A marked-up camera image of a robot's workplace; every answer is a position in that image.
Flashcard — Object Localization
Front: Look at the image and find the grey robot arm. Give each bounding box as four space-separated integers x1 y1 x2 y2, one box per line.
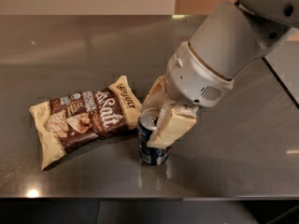
142 0 299 148

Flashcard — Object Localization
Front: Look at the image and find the brown chip bag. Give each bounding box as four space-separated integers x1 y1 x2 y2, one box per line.
30 76 141 169

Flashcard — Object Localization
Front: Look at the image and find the blue pepsi can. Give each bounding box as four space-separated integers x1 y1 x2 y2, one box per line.
136 107 171 166

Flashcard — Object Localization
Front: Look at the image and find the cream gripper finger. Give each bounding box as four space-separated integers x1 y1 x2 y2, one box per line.
147 105 199 149
141 76 175 111

